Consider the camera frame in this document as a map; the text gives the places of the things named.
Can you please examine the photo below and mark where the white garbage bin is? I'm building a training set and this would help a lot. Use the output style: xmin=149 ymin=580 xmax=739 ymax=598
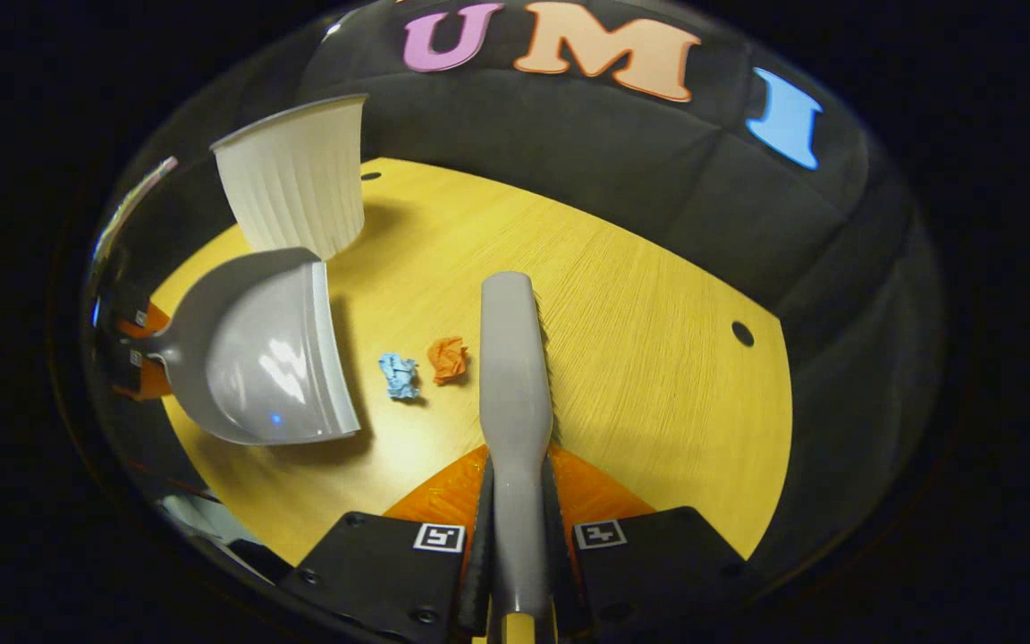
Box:
xmin=210 ymin=93 xmax=370 ymax=262

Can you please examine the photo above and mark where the orange paper ball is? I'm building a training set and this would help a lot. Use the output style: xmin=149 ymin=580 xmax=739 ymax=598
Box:
xmin=426 ymin=335 xmax=471 ymax=386

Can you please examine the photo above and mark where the small grey broom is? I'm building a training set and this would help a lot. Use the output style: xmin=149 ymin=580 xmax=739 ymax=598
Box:
xmin=478 ymin=271 xmax=561 ymax=620

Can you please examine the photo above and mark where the black backdrop cloth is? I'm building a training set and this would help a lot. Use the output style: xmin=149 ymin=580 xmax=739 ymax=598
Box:
xmin=81 ymin=0 xmax=954 ymax=582

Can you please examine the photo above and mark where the blue paper ball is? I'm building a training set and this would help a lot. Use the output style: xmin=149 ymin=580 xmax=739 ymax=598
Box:
xmin=377 ymin=352 xmax=422 ymax=402

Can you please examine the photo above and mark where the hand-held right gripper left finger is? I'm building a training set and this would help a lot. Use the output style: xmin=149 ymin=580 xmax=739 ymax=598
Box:
xmin=278 ymin=445 xmax=500 ymax=644

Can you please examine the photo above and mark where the grey dustpan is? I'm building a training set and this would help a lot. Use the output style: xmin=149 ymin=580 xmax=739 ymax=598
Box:
xmin=126 ymin=247 xmax=363 ymax=447

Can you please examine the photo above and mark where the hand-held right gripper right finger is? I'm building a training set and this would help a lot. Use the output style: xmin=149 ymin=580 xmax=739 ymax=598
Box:
xmin=540 ymin=445 xmax=753 ymax=640

